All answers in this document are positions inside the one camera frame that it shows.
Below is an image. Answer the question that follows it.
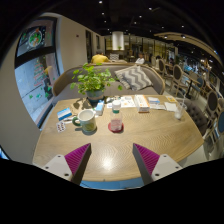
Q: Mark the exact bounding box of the printed paper leaflet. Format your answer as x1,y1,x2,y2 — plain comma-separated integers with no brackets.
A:
106,95,137,109

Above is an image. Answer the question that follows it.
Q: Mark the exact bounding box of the person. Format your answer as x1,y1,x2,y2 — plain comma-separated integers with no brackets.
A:
90,49,110,65
134,52,146,65

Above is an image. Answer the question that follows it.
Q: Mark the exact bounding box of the decorated dark-framed window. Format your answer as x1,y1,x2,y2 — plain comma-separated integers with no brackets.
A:
13,16,61,128

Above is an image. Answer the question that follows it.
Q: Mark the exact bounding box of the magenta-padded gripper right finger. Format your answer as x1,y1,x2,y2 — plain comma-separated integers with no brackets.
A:
132,142,184,186

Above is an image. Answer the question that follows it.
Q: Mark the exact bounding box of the flat round red coaster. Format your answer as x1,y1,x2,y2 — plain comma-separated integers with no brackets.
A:
107,121,125,134

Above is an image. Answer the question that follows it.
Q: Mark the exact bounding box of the white folded napkin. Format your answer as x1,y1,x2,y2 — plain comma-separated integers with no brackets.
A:
163,101,178,113

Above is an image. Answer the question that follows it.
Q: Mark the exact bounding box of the grey chevron cushion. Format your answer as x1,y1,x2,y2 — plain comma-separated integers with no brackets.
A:
114,64,154,92

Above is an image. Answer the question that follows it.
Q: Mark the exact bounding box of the small blue and white carton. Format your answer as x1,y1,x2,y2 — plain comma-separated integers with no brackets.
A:
94,99,106,117

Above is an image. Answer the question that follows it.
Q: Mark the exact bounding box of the green potted plant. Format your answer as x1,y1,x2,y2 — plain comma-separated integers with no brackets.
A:
69,62,124,104

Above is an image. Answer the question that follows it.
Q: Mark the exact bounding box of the group of dining chairs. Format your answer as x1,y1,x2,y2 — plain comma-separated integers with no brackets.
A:
149,56,224,161

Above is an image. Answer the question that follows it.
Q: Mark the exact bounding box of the grey upholstered sofa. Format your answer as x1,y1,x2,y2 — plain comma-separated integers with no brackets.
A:
51,62,167,107

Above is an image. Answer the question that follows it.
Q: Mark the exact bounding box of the white mug with green handle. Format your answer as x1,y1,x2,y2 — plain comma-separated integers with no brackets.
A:
71,108,98,133

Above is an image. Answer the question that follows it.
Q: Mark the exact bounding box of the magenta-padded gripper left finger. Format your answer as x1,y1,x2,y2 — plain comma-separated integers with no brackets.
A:
41,142,92,186

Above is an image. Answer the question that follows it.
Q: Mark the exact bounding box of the small blue-topped white box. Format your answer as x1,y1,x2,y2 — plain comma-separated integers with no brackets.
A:
147,96,161,105

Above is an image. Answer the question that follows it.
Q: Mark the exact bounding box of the group of ceiling spotlights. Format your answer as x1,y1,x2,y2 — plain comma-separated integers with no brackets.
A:
98,0,188,39

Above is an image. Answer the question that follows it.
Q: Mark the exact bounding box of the pill blister pack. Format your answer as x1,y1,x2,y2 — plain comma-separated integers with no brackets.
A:
55,120,67,133

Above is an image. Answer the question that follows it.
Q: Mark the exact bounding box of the clear white-capped water bottle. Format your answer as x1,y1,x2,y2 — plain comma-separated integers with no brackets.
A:
109,99,124,132

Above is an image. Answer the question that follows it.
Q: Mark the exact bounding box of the long white carton box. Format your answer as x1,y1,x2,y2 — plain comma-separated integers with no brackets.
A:
134,94,151,114

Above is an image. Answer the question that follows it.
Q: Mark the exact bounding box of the blue and white flat box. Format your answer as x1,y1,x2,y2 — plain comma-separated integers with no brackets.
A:
56,107,73,122

